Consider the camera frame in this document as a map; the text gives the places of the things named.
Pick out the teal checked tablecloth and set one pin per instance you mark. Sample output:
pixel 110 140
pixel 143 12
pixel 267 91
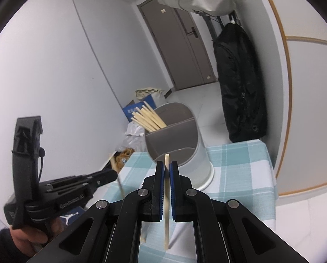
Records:
pixel 240 169

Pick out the beige cloth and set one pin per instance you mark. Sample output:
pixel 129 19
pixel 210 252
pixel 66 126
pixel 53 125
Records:
pixel 147 92

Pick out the clear plastic bags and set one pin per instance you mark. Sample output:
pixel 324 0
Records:
pixel 130 143

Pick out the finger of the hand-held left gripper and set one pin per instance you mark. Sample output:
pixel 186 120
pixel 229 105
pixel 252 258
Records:
pixel 75 190
pixel 103 176

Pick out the grey entrance door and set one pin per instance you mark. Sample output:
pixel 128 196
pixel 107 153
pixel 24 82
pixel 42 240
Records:
pixel 169 46

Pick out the black backpack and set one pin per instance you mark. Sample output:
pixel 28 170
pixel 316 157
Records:
pixel 240 87

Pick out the white divided utensil holder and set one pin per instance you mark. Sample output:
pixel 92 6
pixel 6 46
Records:
pixel 199 164

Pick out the group of bamboo chopsticks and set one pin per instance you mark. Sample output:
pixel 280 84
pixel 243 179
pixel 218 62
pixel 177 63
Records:
pixel 149 120

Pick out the blue cardboard box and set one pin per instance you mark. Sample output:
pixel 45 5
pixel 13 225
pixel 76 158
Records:
pixel 130 112

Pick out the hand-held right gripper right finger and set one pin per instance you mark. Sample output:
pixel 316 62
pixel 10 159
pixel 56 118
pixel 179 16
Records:
pixel 175 194

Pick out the person's left hand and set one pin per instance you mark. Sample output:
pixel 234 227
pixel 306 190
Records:
pixel 29 238

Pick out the white panel with gold trim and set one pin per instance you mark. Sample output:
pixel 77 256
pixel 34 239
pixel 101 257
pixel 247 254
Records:
pixel 308 101

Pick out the blue shoe box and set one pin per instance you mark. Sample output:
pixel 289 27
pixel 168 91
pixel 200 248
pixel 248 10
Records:
pixel 70 217

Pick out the single bamboo chopstick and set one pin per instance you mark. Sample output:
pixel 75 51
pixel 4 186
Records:
pixel 166 232

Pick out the person's left forearm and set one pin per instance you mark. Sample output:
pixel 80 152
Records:
pixel 1 248

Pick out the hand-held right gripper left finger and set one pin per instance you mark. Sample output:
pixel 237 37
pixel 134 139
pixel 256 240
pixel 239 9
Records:
pixel 159 194

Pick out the black metal frame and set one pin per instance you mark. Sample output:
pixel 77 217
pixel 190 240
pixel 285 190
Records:
pixel 214 24

